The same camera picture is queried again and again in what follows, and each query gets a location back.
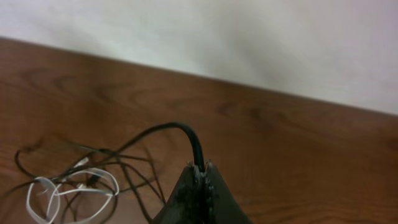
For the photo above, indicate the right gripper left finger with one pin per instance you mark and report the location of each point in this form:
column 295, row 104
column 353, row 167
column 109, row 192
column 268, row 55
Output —
column 182, row 206

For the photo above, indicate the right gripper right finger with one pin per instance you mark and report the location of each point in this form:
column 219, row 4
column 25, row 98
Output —
column 221, row 207

